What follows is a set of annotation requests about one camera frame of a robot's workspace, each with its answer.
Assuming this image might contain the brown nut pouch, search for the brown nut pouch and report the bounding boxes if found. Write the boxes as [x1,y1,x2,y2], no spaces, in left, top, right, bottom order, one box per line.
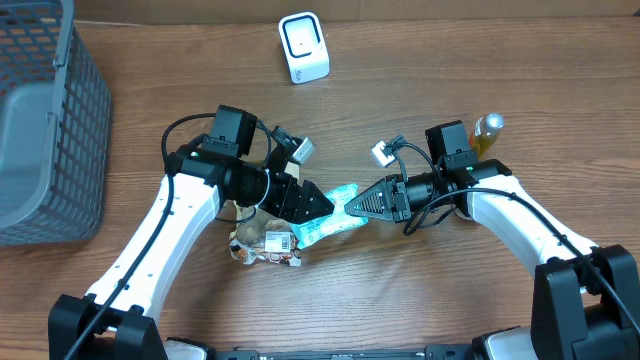
[229,203,291,248]

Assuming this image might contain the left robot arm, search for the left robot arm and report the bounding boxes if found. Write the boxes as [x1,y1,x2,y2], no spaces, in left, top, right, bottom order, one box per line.
[48,105,334,359]

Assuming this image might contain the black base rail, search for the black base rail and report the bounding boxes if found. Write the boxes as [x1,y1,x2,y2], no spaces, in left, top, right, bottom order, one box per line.
[164,342,501,360]

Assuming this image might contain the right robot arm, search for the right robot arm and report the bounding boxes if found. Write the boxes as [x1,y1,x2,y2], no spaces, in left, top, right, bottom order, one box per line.
[345,121,639,359]

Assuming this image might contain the grey plastic mesh basket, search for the grey plastic mesh basket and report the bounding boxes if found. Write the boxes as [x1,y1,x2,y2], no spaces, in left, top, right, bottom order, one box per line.
[1,0,113,246]

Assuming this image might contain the teal snack packet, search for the teal snack packet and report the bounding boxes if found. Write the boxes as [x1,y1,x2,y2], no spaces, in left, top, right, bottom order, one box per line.
[291,183,368,249]

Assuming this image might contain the white barcode scanner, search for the white barcode scanner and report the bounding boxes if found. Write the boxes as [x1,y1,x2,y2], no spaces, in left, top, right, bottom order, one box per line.
[278,11,330,84]

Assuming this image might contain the yellow drink bottle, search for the yellow drink bottle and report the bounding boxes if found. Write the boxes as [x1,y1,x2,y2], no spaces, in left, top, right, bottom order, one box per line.
[469,113,504,157]

